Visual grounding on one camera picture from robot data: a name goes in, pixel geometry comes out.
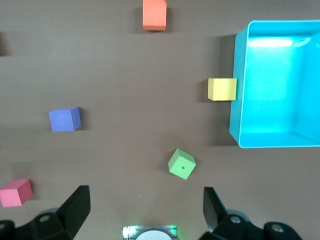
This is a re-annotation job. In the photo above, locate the purple foam block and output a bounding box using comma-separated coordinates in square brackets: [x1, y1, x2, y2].
[48, 106, 82, 133]

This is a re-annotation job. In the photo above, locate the cyan plastic bin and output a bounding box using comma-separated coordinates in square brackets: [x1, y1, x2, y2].
[229, 19, 320, 149]

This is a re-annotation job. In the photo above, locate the red foam block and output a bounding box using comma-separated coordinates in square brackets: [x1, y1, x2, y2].
[0, 178, 34, 208]

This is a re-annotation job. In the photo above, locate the green foam block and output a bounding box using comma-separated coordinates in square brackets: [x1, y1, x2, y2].
[167, 148, 197, 181]

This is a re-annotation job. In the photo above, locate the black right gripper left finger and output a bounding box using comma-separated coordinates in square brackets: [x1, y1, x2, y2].
[0, 184, 91, 240]

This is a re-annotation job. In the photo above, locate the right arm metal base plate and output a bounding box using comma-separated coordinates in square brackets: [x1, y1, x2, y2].
[122, 224, 178, 240]

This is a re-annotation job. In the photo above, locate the yellow foam block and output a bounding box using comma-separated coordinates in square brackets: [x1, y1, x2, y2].
[207, 77, 238, 102]

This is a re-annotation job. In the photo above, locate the orange foam block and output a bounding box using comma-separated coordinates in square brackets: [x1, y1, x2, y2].
[142, 0, 168, 32]

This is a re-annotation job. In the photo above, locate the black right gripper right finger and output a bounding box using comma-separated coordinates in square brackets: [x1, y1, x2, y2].
[199, 186, 304, 240]

